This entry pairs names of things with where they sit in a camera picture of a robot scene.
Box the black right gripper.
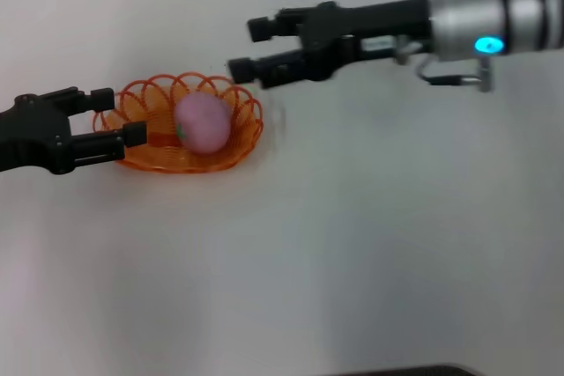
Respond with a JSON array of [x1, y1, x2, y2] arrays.
[[227, 0, 435, 89]]

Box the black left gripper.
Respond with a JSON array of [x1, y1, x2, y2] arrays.
[[0, 85, 149, 176]]

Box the dark robot torso edge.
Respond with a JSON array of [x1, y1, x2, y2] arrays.
[[308, 363, 486, 376]]

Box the pink plush peach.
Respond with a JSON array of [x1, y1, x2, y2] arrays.
[[172, 92, 232, 156]]

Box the orange plastic wire basket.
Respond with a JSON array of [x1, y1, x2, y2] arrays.
[[92, 70, 266, 175]]

